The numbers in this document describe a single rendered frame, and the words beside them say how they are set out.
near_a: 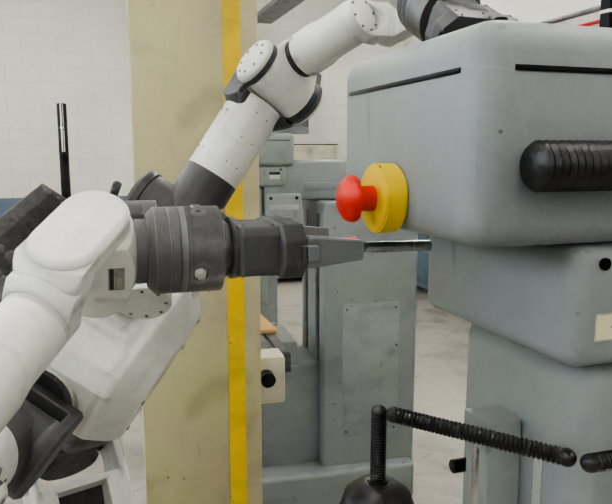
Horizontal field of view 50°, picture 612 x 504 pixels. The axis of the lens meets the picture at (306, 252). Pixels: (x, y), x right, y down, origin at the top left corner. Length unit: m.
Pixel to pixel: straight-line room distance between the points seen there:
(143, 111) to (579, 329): 1.87
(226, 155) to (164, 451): 1.58
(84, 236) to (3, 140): 8.97
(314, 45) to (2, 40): 8.72
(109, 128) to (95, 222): 8.91
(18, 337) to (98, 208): 0.14
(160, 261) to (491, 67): 0.35
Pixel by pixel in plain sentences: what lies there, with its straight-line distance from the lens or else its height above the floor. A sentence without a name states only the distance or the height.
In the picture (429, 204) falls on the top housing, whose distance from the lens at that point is 0.52.
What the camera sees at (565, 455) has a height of 1.58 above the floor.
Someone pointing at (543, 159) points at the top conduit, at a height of 1.79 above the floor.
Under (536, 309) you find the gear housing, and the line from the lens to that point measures 0.58.
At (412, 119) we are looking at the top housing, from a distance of 0.55.
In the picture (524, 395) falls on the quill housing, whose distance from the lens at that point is 0.67.
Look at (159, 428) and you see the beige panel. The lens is 2.45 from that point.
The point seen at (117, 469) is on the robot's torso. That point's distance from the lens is 1.25.
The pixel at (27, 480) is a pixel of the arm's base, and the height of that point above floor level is 1.45.
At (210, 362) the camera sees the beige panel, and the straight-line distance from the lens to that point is 2.39.
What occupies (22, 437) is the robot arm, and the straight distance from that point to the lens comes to 0.78.
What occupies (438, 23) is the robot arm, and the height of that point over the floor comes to 1.95.
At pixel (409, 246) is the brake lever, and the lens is 0.71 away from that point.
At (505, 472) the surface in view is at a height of 1.50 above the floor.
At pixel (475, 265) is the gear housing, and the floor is 1.69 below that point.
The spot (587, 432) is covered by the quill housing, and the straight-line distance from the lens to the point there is 0.63.
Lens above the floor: 1.80
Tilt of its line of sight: 9 degrees down
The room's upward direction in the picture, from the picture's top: straight up
